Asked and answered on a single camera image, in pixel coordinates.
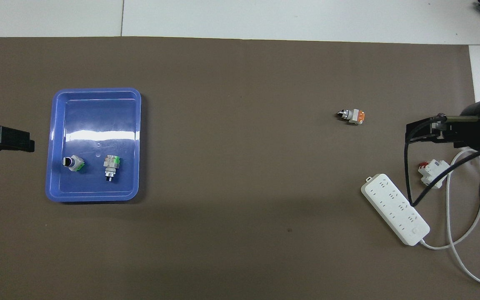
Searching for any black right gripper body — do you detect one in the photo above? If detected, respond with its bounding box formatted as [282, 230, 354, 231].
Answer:
[437, 99, 480, 148]

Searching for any small white connector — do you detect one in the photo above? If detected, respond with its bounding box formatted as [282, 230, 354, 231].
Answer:
[337, 108, 366, 125]

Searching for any white red circuit breaker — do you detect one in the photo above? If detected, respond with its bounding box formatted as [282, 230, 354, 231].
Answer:
[417, 159, 451, 189]

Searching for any white dark connector in tray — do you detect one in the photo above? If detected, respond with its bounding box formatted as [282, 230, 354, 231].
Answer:
[62, 155, 85, 173]

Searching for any white power strip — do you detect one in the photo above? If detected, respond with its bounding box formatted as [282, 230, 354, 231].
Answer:
[361, 173, 431, 246]

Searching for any blue plastic tray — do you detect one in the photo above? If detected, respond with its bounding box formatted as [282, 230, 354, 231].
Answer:
[45, 87, 142, 203]

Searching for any brown paper table mat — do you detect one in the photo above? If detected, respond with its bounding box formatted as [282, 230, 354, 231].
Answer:
[0, 37, 480, 300]

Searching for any white power cable with plug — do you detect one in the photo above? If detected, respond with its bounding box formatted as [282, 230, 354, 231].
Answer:
[419, 149, 480, 289]

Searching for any metal switch green base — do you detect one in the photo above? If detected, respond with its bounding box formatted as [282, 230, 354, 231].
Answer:
[103, 155, 122, 182]

